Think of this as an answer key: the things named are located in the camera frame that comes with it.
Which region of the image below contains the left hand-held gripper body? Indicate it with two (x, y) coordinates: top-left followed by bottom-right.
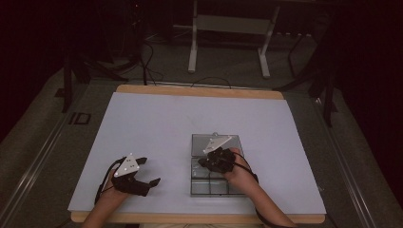
(110, 153), (150, 198)

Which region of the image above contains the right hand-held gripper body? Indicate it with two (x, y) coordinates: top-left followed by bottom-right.
(202, 135), (238, 175)

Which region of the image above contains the clear plastic compartment box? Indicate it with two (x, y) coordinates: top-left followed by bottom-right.
(189, 131), (249, 199)

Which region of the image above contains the person's left hand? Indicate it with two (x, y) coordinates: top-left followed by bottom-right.
(100, 177), (128, 205)

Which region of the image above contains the person's right hand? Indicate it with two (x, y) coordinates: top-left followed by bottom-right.
(222, 146), (259, 192)

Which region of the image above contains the white table mat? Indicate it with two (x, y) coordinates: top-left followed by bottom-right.
(67, 91), (327, 216)

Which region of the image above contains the black tripod stand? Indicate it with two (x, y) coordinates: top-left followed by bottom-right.
(61, 0), (150, 114)

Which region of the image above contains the black metal stand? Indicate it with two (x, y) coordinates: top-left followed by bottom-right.
(273, 18), (339, 128)

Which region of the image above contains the white metal stand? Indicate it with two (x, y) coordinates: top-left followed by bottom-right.
(173, 0), (281, 80)

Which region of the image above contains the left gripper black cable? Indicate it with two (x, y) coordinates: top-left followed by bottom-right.
(93, 157), (125, 205)

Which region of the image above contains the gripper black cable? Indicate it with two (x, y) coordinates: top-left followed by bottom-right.
(93, 157), (125, 205)
(232, 151), (288, 228)

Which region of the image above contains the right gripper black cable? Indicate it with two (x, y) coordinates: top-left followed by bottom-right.
(232, 151), (288, 228)

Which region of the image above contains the black cable loop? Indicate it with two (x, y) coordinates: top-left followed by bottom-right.
(190, 76), (233, 90)

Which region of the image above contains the metal floor rail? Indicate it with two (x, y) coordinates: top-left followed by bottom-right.
(312, 97), (378, 228)
(0, 104), (84, 224)

